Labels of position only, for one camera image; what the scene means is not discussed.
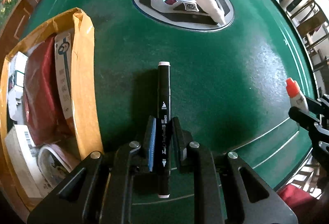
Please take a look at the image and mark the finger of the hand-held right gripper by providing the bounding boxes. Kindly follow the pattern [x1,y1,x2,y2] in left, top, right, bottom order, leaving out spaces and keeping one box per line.
[303,95,329,113]
[288,106,329,135]

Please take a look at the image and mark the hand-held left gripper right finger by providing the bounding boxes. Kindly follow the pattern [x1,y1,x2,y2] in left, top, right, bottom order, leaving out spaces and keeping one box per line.
[172,116,299,224]

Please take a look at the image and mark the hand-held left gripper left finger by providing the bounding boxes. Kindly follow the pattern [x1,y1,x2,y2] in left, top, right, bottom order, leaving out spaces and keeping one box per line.
[27,115,157,224]

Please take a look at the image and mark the white bottle orange cap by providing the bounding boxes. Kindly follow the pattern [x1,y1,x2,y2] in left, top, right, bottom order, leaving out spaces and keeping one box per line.
[285,77,309,109]

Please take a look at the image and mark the black marker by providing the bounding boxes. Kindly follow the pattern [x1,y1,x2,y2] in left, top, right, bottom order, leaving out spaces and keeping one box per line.
[156,61,172,199]

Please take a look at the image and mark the yellow cardboard box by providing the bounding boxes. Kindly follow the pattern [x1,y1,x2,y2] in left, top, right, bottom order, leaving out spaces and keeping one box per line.
[0,7,104,214]

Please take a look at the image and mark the white plastic container printed contents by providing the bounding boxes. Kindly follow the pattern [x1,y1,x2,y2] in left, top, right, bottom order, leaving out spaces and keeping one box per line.
[37,144,78,189]

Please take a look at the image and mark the red foil packet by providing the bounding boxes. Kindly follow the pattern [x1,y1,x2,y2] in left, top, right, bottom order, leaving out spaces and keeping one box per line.
[23,33,75,148]

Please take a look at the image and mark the white medicine box green border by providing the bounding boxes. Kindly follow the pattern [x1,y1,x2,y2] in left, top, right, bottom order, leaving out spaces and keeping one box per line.
[3,123,50,199]

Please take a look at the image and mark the white box blue red print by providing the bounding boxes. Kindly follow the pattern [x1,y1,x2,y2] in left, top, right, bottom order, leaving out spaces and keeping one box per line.
[7,51,29,123]

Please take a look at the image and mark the red cloth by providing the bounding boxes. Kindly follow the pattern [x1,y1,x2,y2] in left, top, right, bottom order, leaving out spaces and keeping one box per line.
[278,183,320,212]

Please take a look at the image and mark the wooden chair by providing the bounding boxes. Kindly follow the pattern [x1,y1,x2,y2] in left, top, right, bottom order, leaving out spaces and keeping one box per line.
[285,0,329,61]

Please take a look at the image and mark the table centre control panel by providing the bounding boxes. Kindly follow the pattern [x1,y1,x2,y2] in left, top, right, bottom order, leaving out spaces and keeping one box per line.
[132,0,235,32]

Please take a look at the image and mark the white cone-shaped object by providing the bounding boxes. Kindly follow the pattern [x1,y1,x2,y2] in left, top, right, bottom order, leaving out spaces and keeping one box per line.
[193,0,227,26]

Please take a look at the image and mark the brown wooden cabinet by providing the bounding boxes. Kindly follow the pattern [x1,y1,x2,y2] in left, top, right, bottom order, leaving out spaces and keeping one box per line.
[0,0,63,43]

